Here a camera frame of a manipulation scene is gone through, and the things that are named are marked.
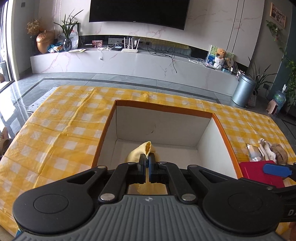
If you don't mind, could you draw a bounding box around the framed wall picture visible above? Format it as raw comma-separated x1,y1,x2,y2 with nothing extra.
270,3,287,28

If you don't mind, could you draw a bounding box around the black wall television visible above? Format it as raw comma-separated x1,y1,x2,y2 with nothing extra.
89,0,190,30

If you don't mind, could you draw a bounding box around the brown plush toy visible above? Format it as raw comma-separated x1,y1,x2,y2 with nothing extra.
270,143,288,165

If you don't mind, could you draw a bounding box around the wet wipes packet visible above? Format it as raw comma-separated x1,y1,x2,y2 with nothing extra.
246,144,262,162

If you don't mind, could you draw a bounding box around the golden acorn jar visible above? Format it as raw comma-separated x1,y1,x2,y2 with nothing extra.
36,30,54,54

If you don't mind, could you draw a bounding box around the silver trash can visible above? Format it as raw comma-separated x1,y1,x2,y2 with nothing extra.
231,75,256,107

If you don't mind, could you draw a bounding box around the white wifi router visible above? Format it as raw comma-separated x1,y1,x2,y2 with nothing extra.
121,38,140,53

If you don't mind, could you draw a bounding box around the green plant in vase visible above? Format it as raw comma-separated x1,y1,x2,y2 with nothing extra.
54,10,82,52

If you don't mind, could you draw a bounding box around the white round cloth pad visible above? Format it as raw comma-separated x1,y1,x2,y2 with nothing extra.
258,138,276,163

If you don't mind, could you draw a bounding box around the teddy bear on bench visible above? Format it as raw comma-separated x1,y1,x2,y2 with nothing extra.
213,48,226,70

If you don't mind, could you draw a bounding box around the yellow checkered tablecloth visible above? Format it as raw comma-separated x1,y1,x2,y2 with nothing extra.
1,86,295,236

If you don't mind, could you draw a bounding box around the yellow microfiber cloth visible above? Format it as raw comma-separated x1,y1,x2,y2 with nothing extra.
124,141,168,195

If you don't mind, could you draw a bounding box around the white marble tv bench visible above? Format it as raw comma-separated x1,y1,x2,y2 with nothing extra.
30,49,238,96

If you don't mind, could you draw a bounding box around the water bottle dispenser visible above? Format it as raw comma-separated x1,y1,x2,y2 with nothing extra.
266,84,287,115

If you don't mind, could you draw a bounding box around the potted plant by bin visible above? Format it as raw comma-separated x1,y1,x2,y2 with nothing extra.
247,58,277,107

